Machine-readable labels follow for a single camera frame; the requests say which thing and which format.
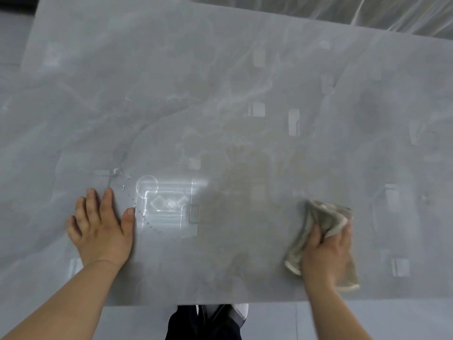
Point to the person's left leg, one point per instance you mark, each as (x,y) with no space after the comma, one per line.
(185,325)

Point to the beige cleaning cloth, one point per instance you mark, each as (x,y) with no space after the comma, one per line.
(329,215)

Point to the sofa with white cover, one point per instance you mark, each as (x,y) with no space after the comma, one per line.
(336,14)

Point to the person's leg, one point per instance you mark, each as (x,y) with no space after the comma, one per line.
(228,323)
(185,325)

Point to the person's right forearm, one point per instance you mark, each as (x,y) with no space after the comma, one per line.
(336,315)

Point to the person's left forearm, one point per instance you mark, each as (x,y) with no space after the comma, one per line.
(56,304)

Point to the grey marble table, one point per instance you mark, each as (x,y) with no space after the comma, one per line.
(212,84)

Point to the person's right leg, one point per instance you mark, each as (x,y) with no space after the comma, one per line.
(228,323)

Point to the person's left hand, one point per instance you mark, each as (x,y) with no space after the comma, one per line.
(99,233)

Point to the person's right hand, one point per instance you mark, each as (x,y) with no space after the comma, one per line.
(325,258)

